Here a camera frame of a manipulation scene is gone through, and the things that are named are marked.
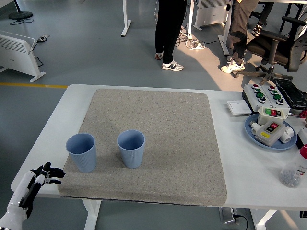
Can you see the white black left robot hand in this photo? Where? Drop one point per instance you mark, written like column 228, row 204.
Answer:
column 18, row 196

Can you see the blue ribbed plastic cup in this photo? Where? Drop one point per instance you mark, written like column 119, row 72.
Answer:
column 132, row 158
column 84, row 160

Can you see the white push-button control box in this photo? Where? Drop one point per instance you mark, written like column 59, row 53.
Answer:
column 275, row 92
column 251, row 95

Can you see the white table leg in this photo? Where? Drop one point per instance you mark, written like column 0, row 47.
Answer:
column 261, row 221
column 92, row 215

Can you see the white panel heater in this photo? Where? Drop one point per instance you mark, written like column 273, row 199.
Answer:
column 211, row 12
column 16, row 55

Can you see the grey-brown speckled mat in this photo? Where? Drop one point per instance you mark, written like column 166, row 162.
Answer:
column 168, row 143

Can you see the grey floor socket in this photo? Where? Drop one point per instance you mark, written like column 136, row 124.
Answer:
column 43, row 37

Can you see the black round stand base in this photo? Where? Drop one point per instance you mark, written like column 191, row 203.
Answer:
column 20, row 15

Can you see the white desk leg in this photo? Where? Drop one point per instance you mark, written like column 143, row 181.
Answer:
column 225, row 36
column 125, row 24

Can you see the grey power strip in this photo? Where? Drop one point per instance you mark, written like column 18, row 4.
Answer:
column 226, row 215

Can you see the person in black trousers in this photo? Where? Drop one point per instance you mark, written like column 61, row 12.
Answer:
column 168, row 28

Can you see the blue round plate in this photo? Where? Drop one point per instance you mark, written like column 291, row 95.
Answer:
column 249, row 136

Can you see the small white pipe fitting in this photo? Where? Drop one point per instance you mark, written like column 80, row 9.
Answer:
column 254, row 129

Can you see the clear bottle with red cap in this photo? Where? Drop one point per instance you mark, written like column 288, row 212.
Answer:
column 293, row 172

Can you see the person in brown trousers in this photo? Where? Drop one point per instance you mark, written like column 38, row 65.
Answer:
column 239, row 28

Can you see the large white pipe fitting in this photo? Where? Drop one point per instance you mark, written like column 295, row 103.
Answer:
column 289, row 133

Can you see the black foil-wrapped pad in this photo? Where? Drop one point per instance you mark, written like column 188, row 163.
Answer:
column 292, row 93

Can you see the black office chair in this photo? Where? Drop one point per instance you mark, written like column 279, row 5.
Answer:
column 275, row 50

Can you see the red small part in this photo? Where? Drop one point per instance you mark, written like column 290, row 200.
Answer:
column 303, row 115

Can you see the seated person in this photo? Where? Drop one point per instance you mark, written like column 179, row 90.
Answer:
column 261, row 19

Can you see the white wall switch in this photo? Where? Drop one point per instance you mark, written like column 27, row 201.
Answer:
column 238, row 107

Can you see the grey red-black button switch box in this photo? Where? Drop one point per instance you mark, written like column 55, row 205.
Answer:
column 268, row 136

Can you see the white green-red button switch box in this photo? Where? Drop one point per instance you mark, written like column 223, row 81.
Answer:
column 263, row 117

